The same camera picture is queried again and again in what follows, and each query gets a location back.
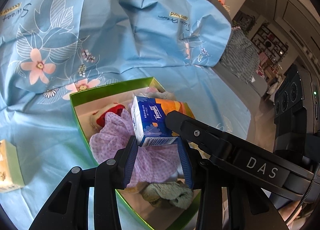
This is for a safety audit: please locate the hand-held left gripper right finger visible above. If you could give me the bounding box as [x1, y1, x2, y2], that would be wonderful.
[176, 136, 288, 230]

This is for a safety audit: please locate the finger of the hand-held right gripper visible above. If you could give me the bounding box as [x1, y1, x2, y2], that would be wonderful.
[164, 110, 225, 156]

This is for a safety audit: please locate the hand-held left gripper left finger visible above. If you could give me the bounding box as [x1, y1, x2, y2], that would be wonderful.
[29, 135, 139, 230]

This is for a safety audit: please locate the orange tissue packet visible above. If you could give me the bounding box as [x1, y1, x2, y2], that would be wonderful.
[154, 97, 197, 120]

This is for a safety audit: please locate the purple mesh bath puff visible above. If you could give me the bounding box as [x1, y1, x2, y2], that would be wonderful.
[89, 111, 183, 188]

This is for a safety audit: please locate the green knitted cloth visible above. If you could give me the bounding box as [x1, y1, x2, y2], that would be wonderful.
[141, 181, 194, 209]

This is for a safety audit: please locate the blue tissue packet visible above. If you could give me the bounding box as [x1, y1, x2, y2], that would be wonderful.
[131, 96, 182, 147]

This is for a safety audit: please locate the cream cloth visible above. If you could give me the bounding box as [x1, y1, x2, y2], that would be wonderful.
[139, 87, 175, 100]

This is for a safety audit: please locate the red and white knitted cloth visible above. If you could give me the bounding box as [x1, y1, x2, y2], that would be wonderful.
[90, 102, 127, 130]

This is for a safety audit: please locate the green box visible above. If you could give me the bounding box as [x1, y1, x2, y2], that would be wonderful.
[69, 77, 200, 230]

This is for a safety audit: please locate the yellow tissue pack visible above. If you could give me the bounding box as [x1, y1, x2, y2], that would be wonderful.
[0, 139, 25, 193]

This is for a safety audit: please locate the person's right hand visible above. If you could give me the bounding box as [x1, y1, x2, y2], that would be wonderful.
[279, 196, 320, 230]

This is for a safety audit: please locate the grey sofa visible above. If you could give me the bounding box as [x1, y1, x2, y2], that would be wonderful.
[140, 0, 269, 100]

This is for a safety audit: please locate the grey striped cushion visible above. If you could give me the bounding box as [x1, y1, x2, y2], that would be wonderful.
[220, 29, 260, 83]

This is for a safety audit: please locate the blue floral blanket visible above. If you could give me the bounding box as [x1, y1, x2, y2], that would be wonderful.
[0, 0, 252, 230]

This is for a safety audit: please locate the black cable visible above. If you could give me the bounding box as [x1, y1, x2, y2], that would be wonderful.
[285, 165, 320, 224]

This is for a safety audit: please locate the dark wall shelf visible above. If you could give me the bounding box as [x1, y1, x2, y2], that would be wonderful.
[251, 24, 289, 57]

